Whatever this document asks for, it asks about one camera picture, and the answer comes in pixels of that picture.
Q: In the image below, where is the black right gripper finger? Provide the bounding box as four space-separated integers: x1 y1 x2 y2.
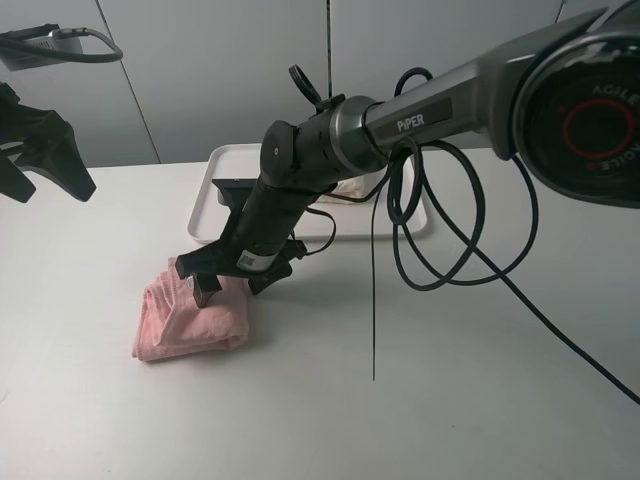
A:
248 262 293 295
193 274 221 308

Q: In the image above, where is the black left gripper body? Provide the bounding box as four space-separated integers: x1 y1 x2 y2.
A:
1 82 65 150

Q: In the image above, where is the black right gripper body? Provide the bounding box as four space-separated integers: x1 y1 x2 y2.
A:
175 184 306 279

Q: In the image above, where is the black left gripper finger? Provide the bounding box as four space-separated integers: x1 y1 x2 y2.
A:
0 157 36 203
29 127 96 202

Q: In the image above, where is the pink terry towel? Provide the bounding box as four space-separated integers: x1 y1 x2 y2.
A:
131 257 249 362

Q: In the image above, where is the cream white terry towel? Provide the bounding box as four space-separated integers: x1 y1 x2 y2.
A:
318 177 368 204

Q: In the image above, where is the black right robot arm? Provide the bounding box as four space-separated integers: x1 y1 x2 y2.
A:
175 1 639 305

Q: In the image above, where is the white rectangular plastic tray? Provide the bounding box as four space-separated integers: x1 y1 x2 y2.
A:
186 143 428 244

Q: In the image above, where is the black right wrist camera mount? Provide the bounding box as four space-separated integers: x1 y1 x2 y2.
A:
212 178 256 240

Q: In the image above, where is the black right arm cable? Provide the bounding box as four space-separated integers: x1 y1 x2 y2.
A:
287 64 640 406

